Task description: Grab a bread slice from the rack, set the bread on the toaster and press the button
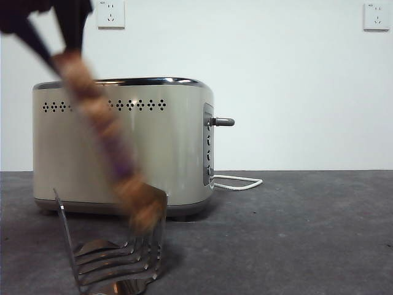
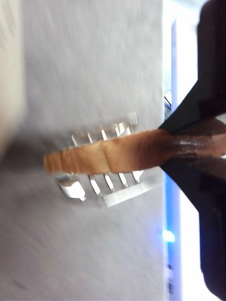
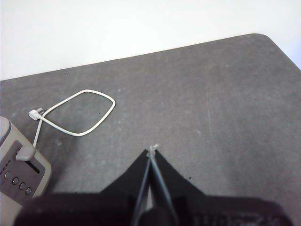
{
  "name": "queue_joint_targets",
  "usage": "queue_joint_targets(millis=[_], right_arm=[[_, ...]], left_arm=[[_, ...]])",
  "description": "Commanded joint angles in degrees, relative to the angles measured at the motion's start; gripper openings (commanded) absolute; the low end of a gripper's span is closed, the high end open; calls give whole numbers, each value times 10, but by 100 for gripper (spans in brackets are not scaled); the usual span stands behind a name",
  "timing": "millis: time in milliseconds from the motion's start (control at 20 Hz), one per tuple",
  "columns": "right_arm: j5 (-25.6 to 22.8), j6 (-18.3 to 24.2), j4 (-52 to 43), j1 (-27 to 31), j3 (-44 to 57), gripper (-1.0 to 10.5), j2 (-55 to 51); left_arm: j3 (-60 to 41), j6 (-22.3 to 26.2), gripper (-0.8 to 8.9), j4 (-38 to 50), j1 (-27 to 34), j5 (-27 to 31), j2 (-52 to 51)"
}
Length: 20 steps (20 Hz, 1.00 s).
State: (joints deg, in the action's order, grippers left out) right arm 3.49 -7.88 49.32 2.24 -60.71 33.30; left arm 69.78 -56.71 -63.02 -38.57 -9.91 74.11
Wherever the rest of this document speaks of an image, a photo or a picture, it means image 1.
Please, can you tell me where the white power cable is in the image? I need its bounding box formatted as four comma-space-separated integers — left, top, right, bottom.
211, 174, 264, 192

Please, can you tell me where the white wall socket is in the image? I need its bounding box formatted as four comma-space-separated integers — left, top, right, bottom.
97, 0, 126, 31
362, 3, 391, 33

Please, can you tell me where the brown-crusted bread slice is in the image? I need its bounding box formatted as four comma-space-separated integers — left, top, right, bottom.
51, 50, 169, 239

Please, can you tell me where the cream two-slot toaster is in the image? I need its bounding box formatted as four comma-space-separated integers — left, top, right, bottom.
32, 76, 216, 222

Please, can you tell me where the grey toaster lever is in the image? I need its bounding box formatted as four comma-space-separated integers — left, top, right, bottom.
208, 117, 236, 128

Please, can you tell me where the shiny metal toast rack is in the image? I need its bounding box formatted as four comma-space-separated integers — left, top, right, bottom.
52, 181, 170, 295

